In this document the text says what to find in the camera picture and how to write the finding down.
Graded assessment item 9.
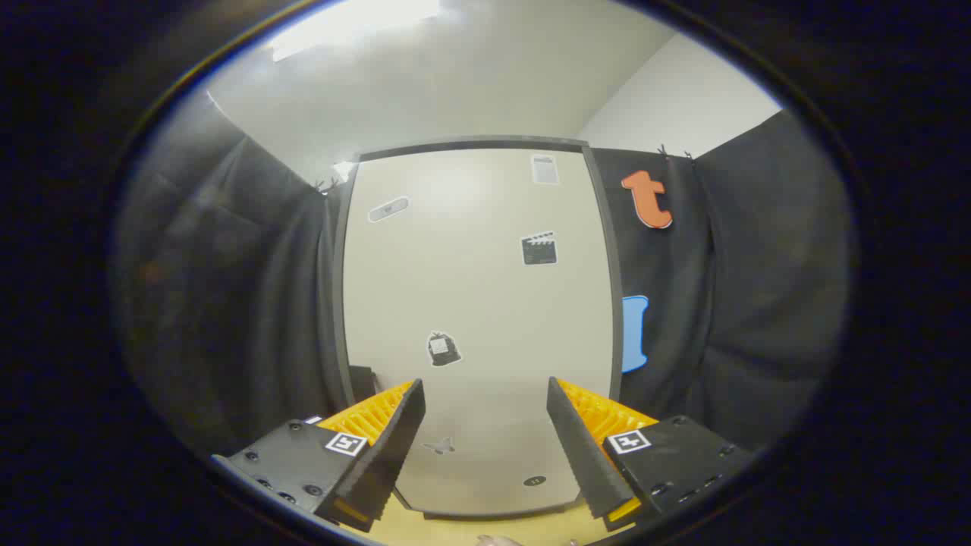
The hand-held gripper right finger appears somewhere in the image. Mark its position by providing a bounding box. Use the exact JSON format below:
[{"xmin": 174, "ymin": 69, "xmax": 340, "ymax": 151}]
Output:
[{"xmin": 546, "ymin": 377, "xmax": 756, "ymax": 532}]

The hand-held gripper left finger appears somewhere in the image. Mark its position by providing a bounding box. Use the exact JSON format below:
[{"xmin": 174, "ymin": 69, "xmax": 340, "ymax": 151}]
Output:
[{"xmin": 211, "ymin": 379, "xmax": 426, "ymax": 533}]

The dark grey shoe cabinet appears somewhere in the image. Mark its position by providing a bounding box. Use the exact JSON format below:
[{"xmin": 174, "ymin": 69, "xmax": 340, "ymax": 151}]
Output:
[{"xmin": 331, "ymin": 135, "xmax": 626, "ymax": 522}]

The black backdrop cloth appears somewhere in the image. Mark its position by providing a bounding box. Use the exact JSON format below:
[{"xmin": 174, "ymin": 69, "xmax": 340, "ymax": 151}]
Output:
[{"xmin": 114, "ymin": 106, "xmax": 854, "ymax": 456}]

